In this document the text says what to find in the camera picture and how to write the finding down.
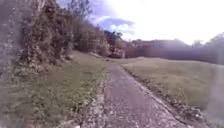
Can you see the grey gravel path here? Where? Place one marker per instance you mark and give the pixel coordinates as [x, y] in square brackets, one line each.
[128, 103]

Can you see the grass slope with leaves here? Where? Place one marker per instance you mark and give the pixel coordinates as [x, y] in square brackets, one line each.
[53, 90]

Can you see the open grass field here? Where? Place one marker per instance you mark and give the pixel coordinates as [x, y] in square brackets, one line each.
[180, 78]

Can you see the wood of bushy trees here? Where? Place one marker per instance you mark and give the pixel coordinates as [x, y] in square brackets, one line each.
[50, 33]

